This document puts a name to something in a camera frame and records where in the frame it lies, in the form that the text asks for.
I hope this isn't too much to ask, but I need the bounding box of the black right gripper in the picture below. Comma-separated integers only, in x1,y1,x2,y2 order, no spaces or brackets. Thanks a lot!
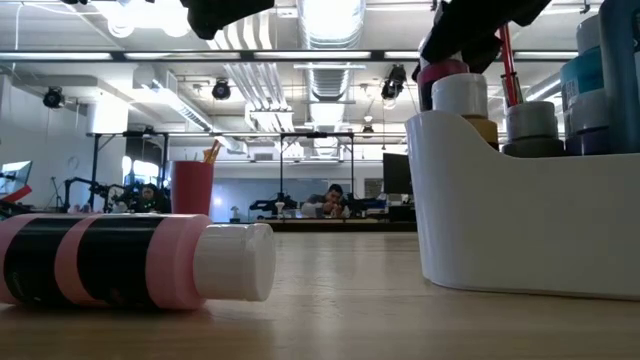
418,0,552,75

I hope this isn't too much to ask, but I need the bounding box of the red paint bottle black label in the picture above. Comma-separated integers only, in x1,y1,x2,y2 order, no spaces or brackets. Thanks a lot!
416,47,471,112

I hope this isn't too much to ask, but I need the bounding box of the yellow paint bottle black label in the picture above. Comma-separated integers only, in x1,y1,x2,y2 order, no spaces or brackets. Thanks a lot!
431,73,500,151

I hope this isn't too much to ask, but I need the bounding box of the large gray paint bottle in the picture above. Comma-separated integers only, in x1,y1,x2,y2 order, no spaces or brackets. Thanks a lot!
501,101,567,159

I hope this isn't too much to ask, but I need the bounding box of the turquoise paint bottle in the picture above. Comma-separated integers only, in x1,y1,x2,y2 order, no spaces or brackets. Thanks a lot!
559,13,609,141

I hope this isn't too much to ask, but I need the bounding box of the red plastic cup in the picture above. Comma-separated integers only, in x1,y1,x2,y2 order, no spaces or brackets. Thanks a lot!
169,159,216,217

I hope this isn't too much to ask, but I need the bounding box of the white plastic bin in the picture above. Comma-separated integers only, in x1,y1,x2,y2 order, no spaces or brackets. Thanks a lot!
404,110,640,302

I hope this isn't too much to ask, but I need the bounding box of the pink paint bottle black label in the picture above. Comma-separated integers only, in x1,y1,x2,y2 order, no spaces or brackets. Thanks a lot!
0,213,278,312

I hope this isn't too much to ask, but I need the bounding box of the black background monitor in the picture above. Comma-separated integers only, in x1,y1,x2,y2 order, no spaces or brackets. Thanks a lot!
382,152,414,196

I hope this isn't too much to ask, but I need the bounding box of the white box on stand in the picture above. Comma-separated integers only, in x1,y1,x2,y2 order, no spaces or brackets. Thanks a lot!
85,99,130,136

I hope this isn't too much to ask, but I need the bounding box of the person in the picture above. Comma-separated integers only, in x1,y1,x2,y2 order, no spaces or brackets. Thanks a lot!
133,182,171,215
299,183,351,220

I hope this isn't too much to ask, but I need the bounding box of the dark background workbench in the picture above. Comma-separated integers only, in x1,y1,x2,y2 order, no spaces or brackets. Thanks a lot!
214,215,417,234

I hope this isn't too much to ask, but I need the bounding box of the computer monitor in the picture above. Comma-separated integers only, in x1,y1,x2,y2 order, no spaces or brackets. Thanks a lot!
0,159,34,196

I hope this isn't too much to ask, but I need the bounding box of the red angled background object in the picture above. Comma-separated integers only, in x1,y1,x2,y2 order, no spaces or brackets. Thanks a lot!
0,184,33,205

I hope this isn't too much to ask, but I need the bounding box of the black aluminium rig frame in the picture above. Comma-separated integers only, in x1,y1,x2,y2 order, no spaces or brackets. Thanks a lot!
0,48,581,63

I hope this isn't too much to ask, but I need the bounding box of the black ceiling camera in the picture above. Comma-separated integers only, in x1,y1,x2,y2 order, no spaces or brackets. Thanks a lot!
42,85,65,109
380,63,408,101
211,77,232,101

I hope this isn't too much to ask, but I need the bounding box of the silver ceiling air duct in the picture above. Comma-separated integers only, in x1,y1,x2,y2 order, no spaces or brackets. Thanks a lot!
297,0,367,104

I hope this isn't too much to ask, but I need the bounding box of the black background rig frame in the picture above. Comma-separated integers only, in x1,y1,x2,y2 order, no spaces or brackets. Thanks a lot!
87,130,171,214
278,131,356,199

